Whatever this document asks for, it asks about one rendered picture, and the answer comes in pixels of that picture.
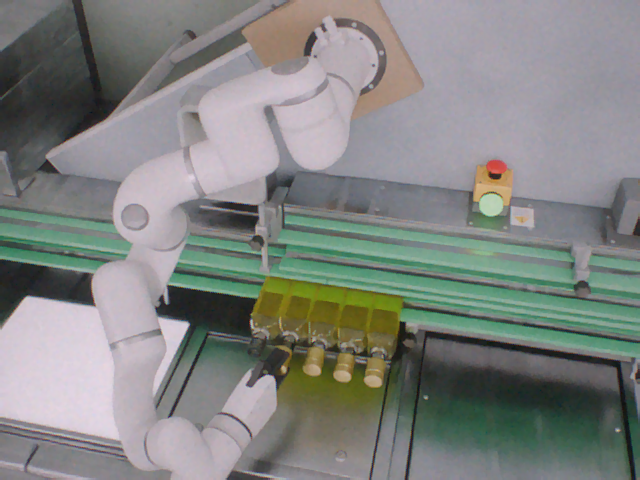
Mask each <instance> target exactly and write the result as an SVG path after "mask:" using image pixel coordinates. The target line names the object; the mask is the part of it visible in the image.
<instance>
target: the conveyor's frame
mask: <svg viewBox="0 0 640 480"><path fill-rule="evenodd" d="M13 170H14V173H15V176H16V175H24V176H31V177H35V179H34V180H33V181H32V182H31V184H30V185H29V186H28V188H27V189H26V190H25V191H21V192H20V193H19V194H18V195H17V196H14V195H7V194H1V191H0V206H3V207H10V208H17V209H24V210H30V211H38V212H45V213H52V214H58V215H65V216H72V217H79V218H86V219H92V220H105V221H113V222H114V216H113V210H114V203H115V195H116V193H117V191H118V189H119V187H120V186H121V184H122V183H121V182H114V181H107V180H99V179H91V178H85V177H77V176H70V175H62V174H56V173H48V172H40V171H33V170H26V169H19V168H13ZM468 195H469V193H468V192H460V191H452V190H444V189H437V188H429V187H421V186H413V185H405V184H397V183H389V182H381V181H374V180H366V179H360V178H352V177H343V176H335V175H326V174H319V173H311V172H303V171H297V173H296V175H295V177H294V180H293V182H292V185H291V189H290V192H289V193H288V195H287V198H286V200H285V202H284V217H285V212H289V213H295V214H302V217H303V215H310V216H318V217H324V218H332V219H339V220H347V221H357V222H358V221H360V222H368V223H375V224H376V226H377V224H382V225H389V226H395V227H396V226H397V227H404V228H411V229H413V231H414V229H418V230H426V231H433V234H434V232H440V233H447V234H452V237H453V234H455V235H462V236H469V237H471V239H472V237H476V238H483V239H491V240H492V241H493V240H497V241H505V242H512V243H520V244H526V245H531V248H532V245H534V246H541V247H549V248H552V250H553V248H563V249H570V248H571V247H567V243H568V242H573V241H578V242H585V243H586V244H587V245H589V247H592V250H591V252H592V253H593V254H594V253H599V254H607V255H613V256H620V257H628V258H635V261H636V259H640V249H637V248H629V247H622V246H618V247H614V246H609V245H608V238H607V232H606V225H605V219H604V212H603V209H601V208H593V207H585V206H578V205H570V204H562V203H554V202H546V201H538V200H530V199H523V198H515V197H511V201H510V232H504V231H497V230H490V229H482V228H475V227H467V206H468ZM202 200H203V198H199V199H195V200H189V201H186V202H183V203H180V204H179V205H180V206H182V207H183V208H184V209H185V210H186V212H187V213H188V215H189V218H190V221H191V229H190V233H194V234H201V235H207V236H214V237H218V240H219V237H221V238H228V239H234V241H235V240H241V241H248V242H250V240H251V239H252V238H253V236H254V235H255V236H256V224H257V222H258V221H259V220H260V215H254V214H247V213H240V212H232V211H226V210H219V209H211V208H204V207H200V205H201V203H202ZM512 243H511V245H512Z"/></svg>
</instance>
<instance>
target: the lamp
mask: <svg viewBox="0 0 640 480"><path fill-rule="evenodd" d="M479 203H480V210H481V212H482V213H484V214H485V215H487V216H496V215H497V214H499V213H500V212H501V210H502V205H503V198H502V196H501V195H500V194H499V193H495V192H488V193H484V194H482V195H481V197H480V202H479Z"/></svg>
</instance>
